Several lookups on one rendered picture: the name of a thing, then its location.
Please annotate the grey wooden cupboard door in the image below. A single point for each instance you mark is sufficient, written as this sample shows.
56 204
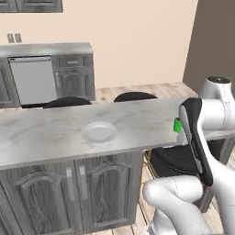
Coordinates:
110 189
39 202

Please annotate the black round stool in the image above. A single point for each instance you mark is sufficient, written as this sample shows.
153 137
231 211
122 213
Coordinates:
67 102
174 160
134 96

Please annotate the green cup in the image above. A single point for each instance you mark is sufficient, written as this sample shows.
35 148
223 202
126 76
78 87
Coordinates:
177 125

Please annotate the grey cupboard run with counter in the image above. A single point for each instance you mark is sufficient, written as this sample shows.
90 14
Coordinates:
75 76

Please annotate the white plate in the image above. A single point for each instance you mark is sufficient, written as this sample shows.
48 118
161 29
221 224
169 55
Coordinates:
99 132

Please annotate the grey wall socket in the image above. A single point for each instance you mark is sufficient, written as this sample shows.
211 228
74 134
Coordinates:
18 37
10 38

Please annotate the silver dishwasher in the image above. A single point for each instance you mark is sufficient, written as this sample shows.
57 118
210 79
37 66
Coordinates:
33 80

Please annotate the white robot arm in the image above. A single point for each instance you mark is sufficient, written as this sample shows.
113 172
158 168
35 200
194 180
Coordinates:
180 208

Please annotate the grey wall cupboards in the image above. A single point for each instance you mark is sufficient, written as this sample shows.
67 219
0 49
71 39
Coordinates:
30 5

